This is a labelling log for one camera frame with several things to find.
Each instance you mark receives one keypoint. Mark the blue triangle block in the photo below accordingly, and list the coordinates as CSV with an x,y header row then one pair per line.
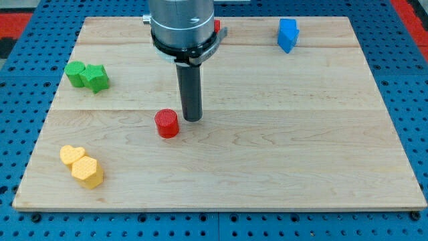
x,y
287,39

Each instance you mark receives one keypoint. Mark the green cylinder block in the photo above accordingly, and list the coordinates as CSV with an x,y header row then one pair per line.
x,y
72,71

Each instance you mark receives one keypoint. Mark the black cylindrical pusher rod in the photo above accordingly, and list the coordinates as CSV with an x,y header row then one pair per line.
x,y
189,79

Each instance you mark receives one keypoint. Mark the wooden board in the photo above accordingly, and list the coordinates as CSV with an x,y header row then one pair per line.
x,y
306,131

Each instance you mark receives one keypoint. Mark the yellow hexagon block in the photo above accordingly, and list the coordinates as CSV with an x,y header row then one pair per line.
x,y
88,172

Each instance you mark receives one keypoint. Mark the yellow heart block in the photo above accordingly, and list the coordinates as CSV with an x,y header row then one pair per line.
x,y
70,154

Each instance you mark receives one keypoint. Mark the red star block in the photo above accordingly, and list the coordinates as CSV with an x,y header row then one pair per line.
x,y
217,25

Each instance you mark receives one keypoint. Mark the red cylinder block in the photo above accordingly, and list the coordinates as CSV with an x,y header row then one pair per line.
x,y
166,121

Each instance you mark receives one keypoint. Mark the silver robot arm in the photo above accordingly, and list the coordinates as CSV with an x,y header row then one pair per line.
x,y
185,33

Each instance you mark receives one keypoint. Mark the blue cube block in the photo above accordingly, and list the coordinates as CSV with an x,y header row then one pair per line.
x,y
287,24

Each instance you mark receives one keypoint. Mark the green star block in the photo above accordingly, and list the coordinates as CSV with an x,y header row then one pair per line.
x,y
95,78

